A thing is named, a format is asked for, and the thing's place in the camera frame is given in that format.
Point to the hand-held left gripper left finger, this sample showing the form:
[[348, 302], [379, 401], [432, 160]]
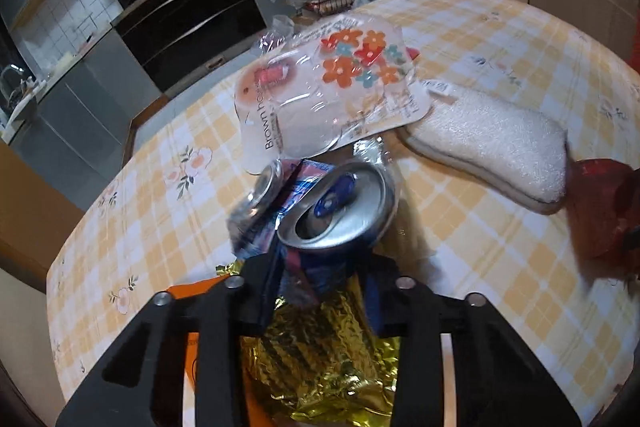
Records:
[[260, 287]]

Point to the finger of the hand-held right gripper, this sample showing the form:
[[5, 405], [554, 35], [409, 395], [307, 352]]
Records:
[[631, 217]]

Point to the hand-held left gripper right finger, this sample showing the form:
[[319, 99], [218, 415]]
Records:
[[372, 302]]

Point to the crushed blue can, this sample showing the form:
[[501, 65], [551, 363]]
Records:
[[340, 217]]

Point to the flower print blister pack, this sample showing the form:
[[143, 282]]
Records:
[[310, 107]]

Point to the gold foil snack bag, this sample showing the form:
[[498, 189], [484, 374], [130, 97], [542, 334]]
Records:
[[320, 347]]

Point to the orange snack packet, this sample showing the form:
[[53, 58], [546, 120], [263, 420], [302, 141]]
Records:
[[191, 357]]

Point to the crumpled clear plastic wrap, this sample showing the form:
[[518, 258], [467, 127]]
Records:
[[372, 152]]

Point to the white sponge pad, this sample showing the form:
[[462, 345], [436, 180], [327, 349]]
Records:
[[490, 142]]

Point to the grey lower cabinets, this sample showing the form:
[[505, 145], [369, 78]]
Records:
[[85, 107]]

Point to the black built-in oven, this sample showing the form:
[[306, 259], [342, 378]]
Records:
[[190, 27]]

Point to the chrome faucet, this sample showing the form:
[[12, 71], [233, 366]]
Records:
[[10, 82]]

